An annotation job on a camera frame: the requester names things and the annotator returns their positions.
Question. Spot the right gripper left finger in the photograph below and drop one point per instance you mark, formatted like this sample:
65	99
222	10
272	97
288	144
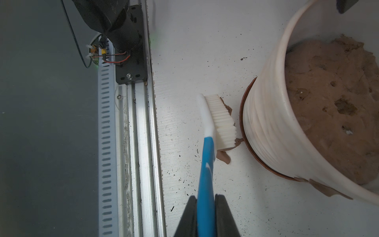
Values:
187	226

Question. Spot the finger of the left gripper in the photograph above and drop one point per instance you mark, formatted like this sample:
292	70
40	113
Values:
344	5

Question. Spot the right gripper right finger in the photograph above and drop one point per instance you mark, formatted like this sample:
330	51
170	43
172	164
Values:
225	223

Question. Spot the blue white scrub brush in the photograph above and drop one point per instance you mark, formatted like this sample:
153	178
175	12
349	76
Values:
219	133

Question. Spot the white ceramic pot with soil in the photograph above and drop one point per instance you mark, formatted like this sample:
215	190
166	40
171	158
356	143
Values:
313	111

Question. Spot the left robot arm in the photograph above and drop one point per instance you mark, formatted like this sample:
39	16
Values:
118	21

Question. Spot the mud flake on table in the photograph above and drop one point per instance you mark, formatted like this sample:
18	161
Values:
222	153

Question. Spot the brown pot saucer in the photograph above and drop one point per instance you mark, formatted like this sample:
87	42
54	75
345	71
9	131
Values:
251	150

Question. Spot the aluminium front rail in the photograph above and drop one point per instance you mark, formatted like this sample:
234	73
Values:
130	191

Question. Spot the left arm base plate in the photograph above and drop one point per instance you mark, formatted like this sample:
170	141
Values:
131	61

